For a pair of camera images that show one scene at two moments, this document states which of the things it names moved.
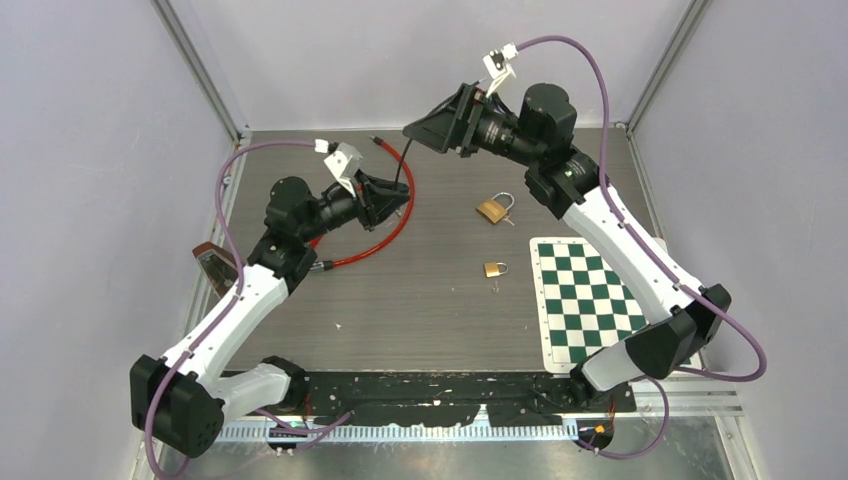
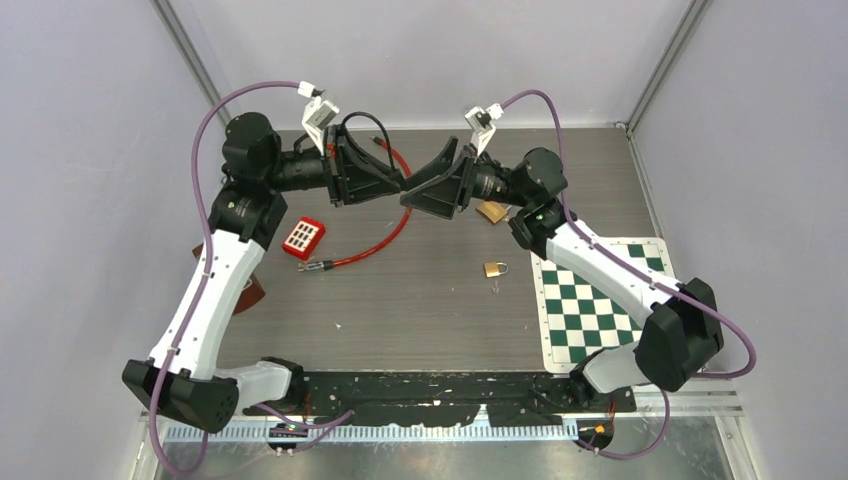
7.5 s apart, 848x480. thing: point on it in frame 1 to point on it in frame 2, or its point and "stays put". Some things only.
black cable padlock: [403, 160] to [366, 114]
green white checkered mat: [587, 304] stays put
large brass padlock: [493, 210] stays put
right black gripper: [454, 126] to [436, 194]
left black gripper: [376, 199] to [354, 187]
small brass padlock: [492, 269] stays put
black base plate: [453, 398] stays put
